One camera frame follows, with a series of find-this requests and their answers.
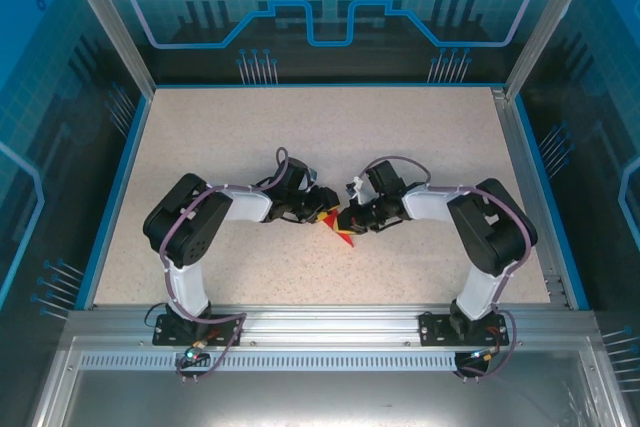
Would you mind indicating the blue table edge strip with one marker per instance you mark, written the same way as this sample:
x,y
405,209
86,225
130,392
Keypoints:
x,y
548,197
119,202
325,85

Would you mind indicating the aluminium cross rail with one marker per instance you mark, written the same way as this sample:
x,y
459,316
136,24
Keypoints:
x,y
325,324

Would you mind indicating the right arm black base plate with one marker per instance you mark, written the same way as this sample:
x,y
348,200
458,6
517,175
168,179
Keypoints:
x,y
432,329

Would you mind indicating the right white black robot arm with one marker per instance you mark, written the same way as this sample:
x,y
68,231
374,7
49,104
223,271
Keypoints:
x,y
495,232

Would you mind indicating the aluminium frame post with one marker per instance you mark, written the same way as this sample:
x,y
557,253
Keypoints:
x,y
110,22
550,22

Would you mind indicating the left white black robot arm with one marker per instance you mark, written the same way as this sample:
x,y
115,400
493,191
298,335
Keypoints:
x,y
185,227

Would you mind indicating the aluminium side rail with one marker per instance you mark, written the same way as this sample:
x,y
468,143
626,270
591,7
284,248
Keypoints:
x,y
514,137

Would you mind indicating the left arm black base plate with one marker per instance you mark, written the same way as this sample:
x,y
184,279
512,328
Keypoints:
x,y
225,332

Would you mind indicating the grey metal tray panel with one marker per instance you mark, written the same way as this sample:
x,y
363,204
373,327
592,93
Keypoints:
x,y
325,397

